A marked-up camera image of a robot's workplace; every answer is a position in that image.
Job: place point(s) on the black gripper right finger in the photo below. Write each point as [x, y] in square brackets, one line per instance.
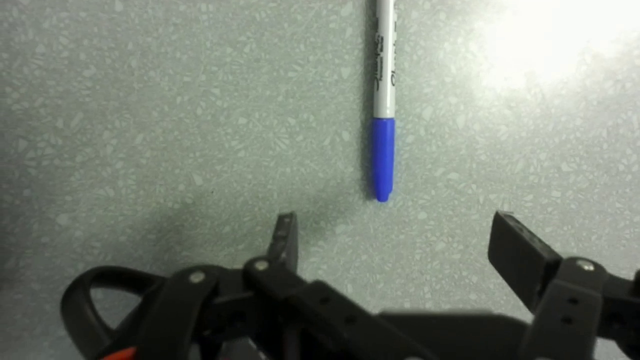
[572, 300]

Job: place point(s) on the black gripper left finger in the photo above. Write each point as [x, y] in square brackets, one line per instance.
[300, 312]

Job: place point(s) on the blue capped white pen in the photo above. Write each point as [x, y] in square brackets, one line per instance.
[383, 153]

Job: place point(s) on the black mug red inside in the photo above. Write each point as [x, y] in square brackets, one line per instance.
[73, 312]

